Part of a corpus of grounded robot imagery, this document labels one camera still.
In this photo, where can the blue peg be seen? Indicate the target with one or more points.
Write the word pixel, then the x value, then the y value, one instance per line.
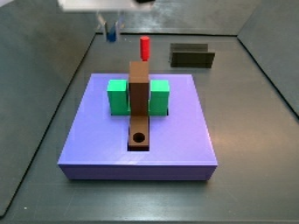
pixel 113 34

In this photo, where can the brown L-shaped block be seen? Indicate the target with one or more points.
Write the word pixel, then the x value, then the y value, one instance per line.
pixel 138 96

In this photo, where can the red peg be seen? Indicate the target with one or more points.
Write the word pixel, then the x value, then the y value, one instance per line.
pixel 145 48

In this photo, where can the purple base block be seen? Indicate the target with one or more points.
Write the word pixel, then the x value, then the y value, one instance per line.
pixel 181 153

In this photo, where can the black fixture stand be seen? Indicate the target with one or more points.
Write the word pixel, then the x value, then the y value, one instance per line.
pixel 192 55

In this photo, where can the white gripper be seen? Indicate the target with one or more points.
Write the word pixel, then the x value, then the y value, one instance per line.
pixel 107 5

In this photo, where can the green block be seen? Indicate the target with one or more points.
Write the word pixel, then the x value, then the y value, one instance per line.
pixel 160 97
pixel 118 98

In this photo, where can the right green block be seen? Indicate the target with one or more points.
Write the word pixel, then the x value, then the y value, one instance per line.
pixel 160 97

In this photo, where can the left green block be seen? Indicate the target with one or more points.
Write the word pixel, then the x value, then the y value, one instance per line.
pixel 118 98

